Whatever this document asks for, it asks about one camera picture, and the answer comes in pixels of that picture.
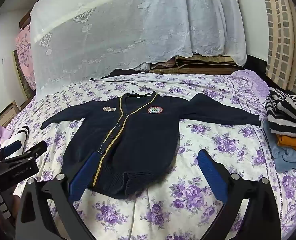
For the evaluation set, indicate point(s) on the light blue garment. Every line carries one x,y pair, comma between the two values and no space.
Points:
285,158

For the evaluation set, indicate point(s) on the white sock with black stripes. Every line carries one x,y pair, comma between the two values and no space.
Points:
18,140

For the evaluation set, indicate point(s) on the green patterned panel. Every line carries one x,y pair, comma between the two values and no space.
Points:
23,80

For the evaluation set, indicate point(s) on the dark cloth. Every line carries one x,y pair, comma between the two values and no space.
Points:
123,73

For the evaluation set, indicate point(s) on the brown patterned bedding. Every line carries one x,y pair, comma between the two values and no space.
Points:
200,66

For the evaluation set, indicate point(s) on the pink floral curtain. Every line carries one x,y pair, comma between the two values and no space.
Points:
24,52

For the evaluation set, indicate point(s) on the white lace mosquito net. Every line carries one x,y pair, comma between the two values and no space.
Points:
138,30

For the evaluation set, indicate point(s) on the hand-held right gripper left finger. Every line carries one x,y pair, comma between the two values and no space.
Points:
81,177

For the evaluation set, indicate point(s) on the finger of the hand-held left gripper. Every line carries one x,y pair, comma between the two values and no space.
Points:
12,149
37,148

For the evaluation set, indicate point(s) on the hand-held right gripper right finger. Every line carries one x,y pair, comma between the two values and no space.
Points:
210,175

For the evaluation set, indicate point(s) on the wood-framed white cabinet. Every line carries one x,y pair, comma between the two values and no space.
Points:
5,113

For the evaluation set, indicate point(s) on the navy knit cardigan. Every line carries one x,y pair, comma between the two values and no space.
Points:
138,142

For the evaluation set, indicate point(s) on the purple floral bedsheet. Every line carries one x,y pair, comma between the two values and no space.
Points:
200,135

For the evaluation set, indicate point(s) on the orange garment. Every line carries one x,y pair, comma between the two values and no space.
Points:
295,141

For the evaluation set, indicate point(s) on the black white striped garment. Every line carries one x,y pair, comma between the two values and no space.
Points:
285,112

